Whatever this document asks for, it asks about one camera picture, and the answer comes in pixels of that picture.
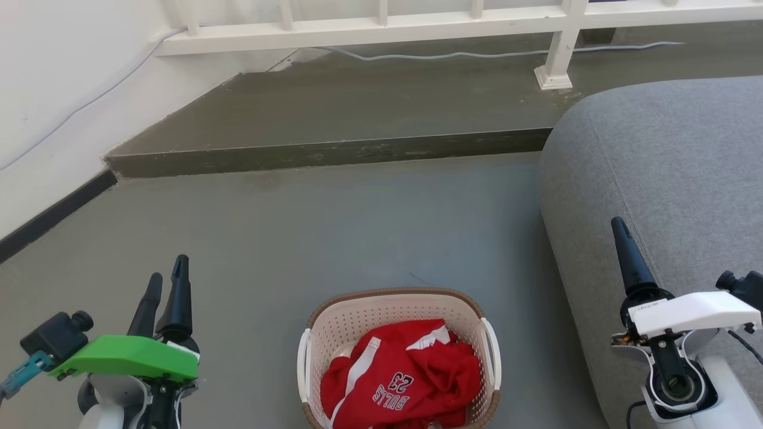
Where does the grey floor cable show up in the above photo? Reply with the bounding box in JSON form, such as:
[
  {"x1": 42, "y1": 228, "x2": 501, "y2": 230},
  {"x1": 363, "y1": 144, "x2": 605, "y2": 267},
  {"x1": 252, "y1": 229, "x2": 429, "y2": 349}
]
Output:
[{"x1": 316, "y1": 41, "x2": 686, "y2": 62}]

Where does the black baseboard strip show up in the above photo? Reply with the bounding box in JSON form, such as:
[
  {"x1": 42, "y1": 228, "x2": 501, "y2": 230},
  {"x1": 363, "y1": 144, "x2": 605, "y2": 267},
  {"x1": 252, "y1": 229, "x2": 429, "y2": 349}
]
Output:
[{"x1": 0, "y1": 169, "x2": 119, "y2": 265}]

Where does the white wall cable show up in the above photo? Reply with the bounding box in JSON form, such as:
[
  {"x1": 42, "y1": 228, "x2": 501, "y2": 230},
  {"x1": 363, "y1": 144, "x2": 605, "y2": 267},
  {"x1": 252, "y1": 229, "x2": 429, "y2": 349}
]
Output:
[{"x1": 0, "y1": 27, "x2": 189, "y2": 173}]

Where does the teal connector plug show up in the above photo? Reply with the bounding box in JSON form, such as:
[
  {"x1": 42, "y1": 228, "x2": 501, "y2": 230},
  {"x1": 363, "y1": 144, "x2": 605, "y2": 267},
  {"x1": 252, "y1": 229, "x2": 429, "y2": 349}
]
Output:
[{"x1": 0, "y1": 350, "x2": 53, "y2": 400}]

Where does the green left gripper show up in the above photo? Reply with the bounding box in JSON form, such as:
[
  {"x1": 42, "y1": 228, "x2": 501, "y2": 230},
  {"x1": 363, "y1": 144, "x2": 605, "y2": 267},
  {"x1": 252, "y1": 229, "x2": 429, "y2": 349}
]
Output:
[{"x1": 51, "y1": 255, "x2": 200, "y2": 382}]

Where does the cream perforated laundry basket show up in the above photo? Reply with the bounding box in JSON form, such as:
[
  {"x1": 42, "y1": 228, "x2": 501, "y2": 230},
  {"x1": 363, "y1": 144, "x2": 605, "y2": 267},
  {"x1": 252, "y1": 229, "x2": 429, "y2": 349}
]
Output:
[{"x1": 297, "y1": 288, "x2": 503, "y2": 429}]

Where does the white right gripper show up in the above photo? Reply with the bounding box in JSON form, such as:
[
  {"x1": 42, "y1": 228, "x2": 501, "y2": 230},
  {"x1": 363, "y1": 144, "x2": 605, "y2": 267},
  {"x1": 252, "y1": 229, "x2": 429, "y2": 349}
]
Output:
[{"x1": 611, "y1": 217, "x2": 762, "y2": 339}]

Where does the white wooden railing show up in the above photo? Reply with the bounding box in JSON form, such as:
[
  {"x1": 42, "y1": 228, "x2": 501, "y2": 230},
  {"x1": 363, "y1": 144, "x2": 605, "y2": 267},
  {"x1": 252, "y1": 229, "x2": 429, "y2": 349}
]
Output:
[{"x1": 154, "y1": 0, "x2": 763, "y2": 91}]

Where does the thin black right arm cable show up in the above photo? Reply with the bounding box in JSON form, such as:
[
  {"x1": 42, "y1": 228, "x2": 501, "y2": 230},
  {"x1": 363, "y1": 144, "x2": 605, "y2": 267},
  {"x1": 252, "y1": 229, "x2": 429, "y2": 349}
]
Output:
[{"x1": 625, "y1": 400, "x2": 648, "y2": 429}]

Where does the red Bulls jersey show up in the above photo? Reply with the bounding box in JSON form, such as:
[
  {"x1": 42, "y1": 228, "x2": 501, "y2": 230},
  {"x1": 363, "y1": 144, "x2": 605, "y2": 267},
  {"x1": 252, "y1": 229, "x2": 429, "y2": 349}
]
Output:
[{"x1": 320, "y1": 319, "x2": 482, "y2": 429}]

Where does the grey fabric sofa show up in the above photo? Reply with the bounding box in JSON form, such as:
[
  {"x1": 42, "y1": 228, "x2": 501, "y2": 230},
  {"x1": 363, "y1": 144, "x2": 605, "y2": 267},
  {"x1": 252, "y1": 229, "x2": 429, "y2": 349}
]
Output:
[{"x1": 539, "y1": 76, "x2": 763, "y2": 429}]

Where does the raised concrete step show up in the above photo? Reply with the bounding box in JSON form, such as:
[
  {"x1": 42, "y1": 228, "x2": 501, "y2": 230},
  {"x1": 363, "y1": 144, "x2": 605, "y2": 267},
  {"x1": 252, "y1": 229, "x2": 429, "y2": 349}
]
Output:
[{"x1": 103, "y1": 21, "x2": 763, "y2": 179}]

